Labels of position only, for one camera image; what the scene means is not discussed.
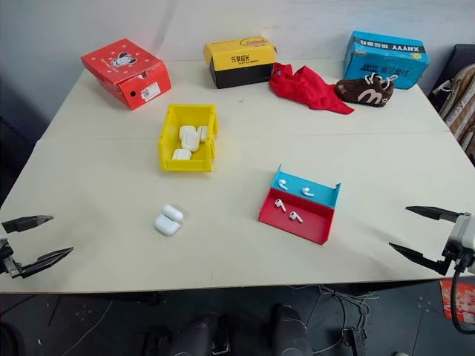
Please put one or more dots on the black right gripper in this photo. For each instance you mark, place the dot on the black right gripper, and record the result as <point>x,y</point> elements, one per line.
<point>466,264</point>

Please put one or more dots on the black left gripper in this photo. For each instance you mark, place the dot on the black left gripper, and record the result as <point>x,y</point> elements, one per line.
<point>8,261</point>

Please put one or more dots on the yellow plastic bin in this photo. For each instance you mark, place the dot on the yellow plastic bin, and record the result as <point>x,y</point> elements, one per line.
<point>168,139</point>

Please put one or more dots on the blue shoe box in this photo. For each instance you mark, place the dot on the blue shoe box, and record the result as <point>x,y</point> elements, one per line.
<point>386,61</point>

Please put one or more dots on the red cartoon shoe box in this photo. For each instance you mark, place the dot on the red cartoon shoe box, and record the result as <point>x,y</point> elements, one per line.
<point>122,70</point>

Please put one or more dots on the yellow and black shoe box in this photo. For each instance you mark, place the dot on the yellow and black shoe box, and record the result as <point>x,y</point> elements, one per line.
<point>239,61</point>

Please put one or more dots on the red printed floor sheet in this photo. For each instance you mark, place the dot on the red printed floor sheet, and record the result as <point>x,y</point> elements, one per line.
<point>464,308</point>

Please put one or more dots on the white earbud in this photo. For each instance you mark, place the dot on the white earbud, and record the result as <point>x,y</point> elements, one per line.
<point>278,204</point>
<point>306,191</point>
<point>282,184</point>
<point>294,216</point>

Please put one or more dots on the black power adapter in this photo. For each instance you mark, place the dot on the black power adapter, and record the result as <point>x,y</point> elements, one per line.
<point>354,339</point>

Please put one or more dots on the red and blue tray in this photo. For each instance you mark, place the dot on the red and blue tray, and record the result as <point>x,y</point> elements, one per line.
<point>297,222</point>

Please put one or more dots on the beige clothing pile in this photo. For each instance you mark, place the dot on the beige clothing pile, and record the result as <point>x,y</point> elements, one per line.
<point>462,107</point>

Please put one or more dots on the brown plush shoe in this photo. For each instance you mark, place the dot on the brown plush shoe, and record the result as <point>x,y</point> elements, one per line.
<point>361,92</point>

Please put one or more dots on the dark rounded shape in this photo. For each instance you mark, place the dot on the dark rounded shape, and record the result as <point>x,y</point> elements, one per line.
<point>291,330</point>
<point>200,337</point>

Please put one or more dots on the black chair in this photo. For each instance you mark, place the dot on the black chair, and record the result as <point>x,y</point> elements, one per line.
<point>462,55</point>

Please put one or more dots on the red cloth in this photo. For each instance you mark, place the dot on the red cloth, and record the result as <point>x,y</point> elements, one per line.
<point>302,89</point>

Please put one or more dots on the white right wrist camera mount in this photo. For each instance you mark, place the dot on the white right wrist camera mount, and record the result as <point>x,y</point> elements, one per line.
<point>462,231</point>

